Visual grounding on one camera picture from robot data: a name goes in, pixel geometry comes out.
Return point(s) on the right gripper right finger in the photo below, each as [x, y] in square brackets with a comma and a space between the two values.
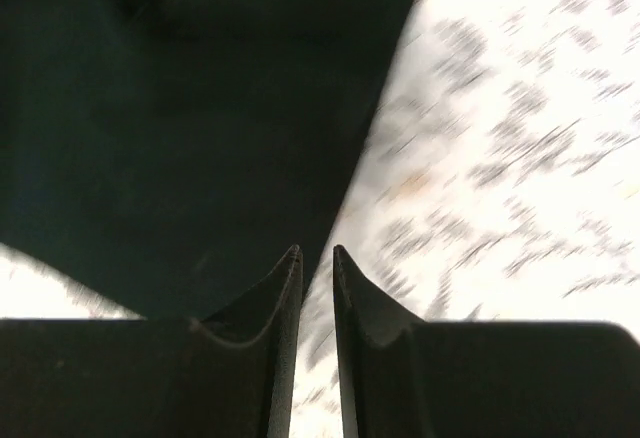
[402, 376]

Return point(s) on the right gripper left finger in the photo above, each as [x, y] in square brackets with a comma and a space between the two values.
[230, 375]

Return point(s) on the floral table mat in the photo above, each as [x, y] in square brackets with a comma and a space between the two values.
[499, 181]

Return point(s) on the black t-shirt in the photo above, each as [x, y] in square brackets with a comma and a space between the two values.
[166, 153]

